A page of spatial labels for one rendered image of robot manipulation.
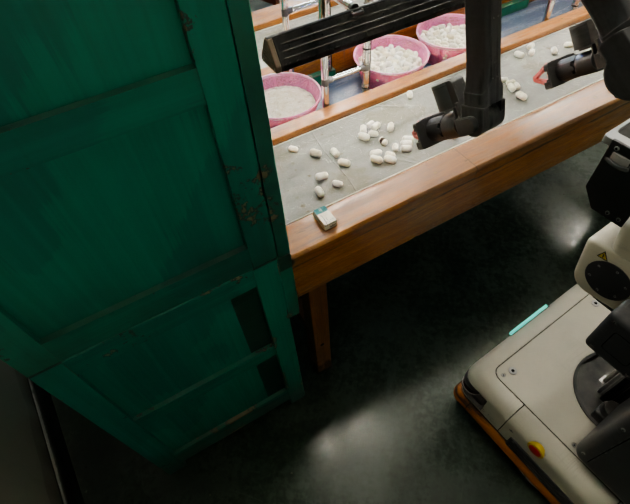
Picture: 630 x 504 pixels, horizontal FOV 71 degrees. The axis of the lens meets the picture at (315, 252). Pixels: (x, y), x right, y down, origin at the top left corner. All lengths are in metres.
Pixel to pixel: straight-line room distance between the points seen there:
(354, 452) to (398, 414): 0.20
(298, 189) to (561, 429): 0.99
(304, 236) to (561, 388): 0.90
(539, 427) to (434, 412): 0.38
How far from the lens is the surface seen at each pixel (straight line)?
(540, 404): 1.51
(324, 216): 1.10
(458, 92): 1.04
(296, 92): 1.62
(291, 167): 1.30
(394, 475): 1.64
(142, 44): 0.63
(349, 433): 1.66
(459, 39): 1.93
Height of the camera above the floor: 1.60
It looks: 52 degrees down
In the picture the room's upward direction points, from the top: 5 degrees counter-clockwise
